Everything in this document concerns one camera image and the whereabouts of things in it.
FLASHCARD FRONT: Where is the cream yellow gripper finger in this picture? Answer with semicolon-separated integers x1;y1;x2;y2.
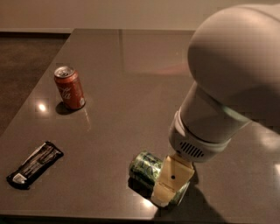
150;153;194;207

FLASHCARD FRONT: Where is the green soda can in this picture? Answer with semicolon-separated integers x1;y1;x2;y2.
129;150;190;206

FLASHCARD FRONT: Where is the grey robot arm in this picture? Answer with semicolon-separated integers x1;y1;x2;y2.
151;4;280;207

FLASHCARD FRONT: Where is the red cola can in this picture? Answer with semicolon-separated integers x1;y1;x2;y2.
54;66;86;110

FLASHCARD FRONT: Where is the black snack bar wrapper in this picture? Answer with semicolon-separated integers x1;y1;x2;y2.
6;141;64;190

